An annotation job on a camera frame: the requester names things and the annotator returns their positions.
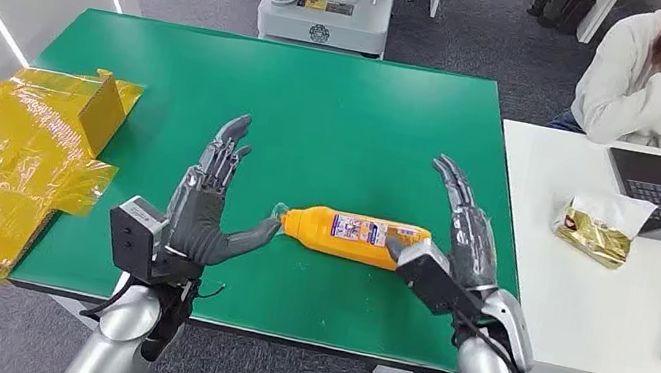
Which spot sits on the yellow taped cardboard box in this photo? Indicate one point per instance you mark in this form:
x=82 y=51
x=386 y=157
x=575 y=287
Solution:
x=6 y=157

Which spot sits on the gold snack packet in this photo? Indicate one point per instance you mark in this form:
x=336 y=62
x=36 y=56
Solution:
x=597 y=236

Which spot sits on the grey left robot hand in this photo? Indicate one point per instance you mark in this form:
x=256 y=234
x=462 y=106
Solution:
x=198 y=216

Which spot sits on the black boot-shaped objects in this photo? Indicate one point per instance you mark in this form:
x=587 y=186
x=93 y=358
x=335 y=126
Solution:
x=562 y=5

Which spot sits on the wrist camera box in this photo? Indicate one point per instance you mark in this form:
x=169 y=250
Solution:
x=429 y=279
x=134 y=233

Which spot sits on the orange detergent bottle clear cap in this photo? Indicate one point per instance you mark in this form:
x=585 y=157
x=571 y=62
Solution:
x=323 y=231

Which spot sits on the white desk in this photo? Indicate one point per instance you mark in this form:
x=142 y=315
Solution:
x=553 y=303

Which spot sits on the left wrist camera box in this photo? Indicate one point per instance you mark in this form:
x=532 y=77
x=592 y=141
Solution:
x=134 y=233

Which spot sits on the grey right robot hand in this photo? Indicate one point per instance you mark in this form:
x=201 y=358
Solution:
x=472 y=242

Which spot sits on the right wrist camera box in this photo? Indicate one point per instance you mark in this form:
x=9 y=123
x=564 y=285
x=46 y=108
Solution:
x=429 y=279

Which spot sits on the green topped table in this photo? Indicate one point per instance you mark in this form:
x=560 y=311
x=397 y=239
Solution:
x=348 y=121

